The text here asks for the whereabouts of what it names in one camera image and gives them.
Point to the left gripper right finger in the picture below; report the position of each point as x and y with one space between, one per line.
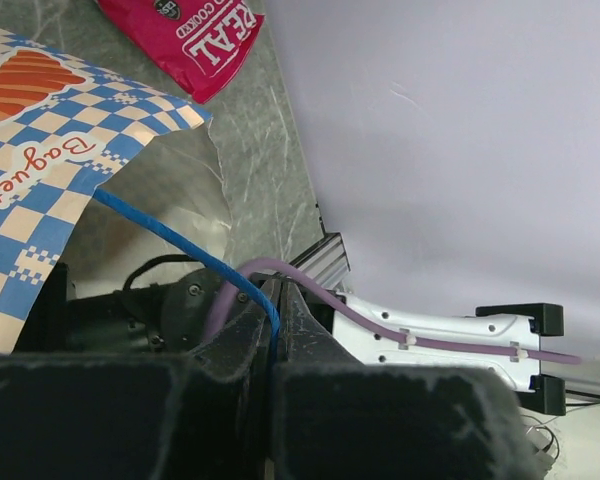
337 418

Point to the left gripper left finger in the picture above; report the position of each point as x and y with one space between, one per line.
194 415

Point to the blue checkered paper bag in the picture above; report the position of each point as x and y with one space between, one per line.
67 127

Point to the red REAL chips bag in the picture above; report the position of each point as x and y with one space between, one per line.
200 44

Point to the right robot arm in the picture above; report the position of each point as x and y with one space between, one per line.
177 317

